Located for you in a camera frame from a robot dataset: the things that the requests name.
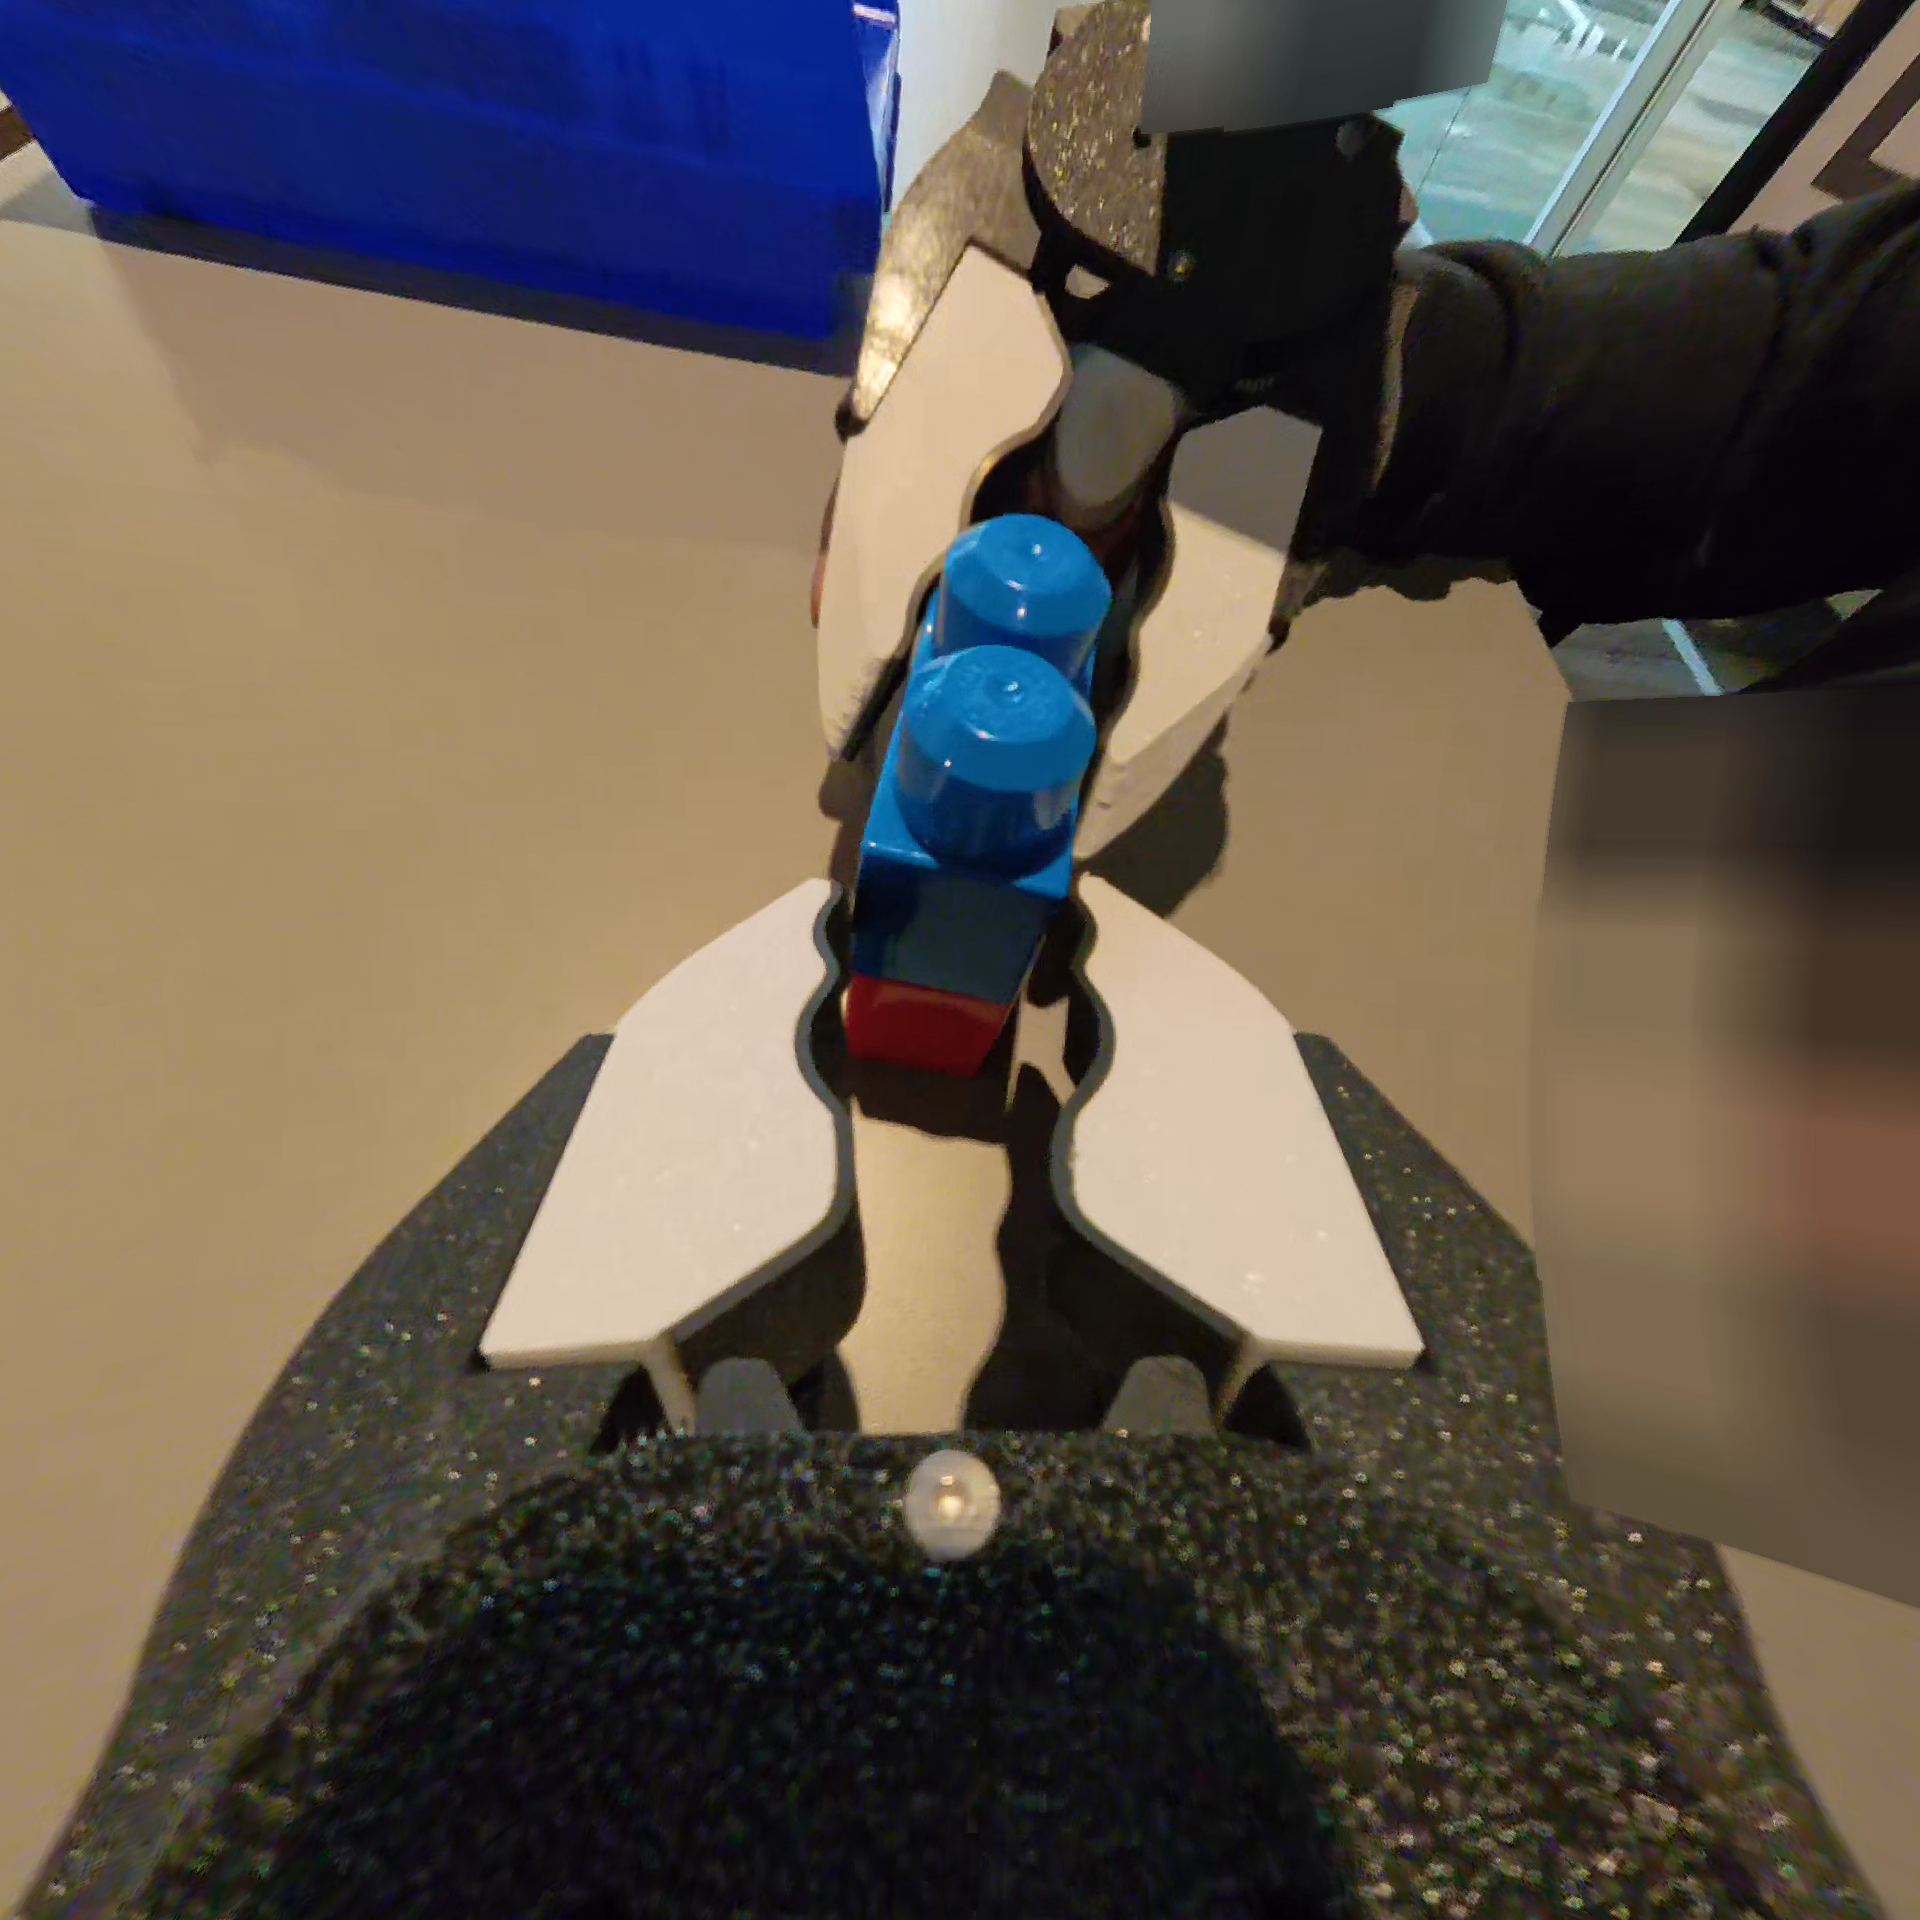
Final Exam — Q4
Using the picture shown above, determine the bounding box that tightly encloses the blue plastic storage bin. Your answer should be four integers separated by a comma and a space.
0, 0, 902, 338

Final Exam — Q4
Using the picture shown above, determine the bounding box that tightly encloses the glass door with white frame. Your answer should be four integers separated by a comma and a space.
1380, 0, 1920, 259

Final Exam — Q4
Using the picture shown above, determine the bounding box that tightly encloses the red mega block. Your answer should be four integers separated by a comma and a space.
841, 977, 1020, 1077

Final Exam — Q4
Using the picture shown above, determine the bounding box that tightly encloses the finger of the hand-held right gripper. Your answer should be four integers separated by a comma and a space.
1068, 500, 1292, 857
813, 237, 1075, 758

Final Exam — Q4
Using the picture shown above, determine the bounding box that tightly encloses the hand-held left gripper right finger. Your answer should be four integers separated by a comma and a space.
1053, 875, 1428, 1370

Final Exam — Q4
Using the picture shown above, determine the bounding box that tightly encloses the blue two-stud mega block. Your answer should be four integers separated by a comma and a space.
851, 511, 1112, 1001

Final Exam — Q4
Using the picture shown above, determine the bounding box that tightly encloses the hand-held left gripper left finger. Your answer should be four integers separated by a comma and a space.
478, 877, 860, 1374

